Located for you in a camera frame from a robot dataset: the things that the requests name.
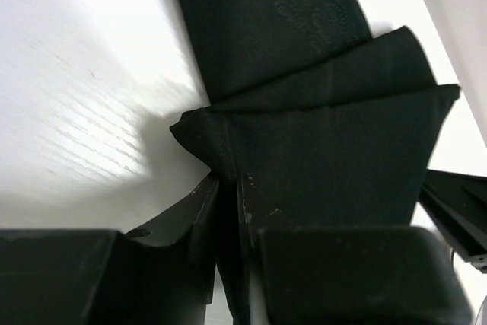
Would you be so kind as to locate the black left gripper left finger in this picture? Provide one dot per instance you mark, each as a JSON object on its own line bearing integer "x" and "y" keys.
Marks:
{"x": 161, "y": 272}

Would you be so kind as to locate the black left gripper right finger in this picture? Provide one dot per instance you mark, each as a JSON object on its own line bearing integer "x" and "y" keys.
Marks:
{"x": 345, "y": 275}

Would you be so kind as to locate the black cloth placemat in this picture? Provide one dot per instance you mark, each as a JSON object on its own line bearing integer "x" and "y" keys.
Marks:
{"x": 333, "y": 125}

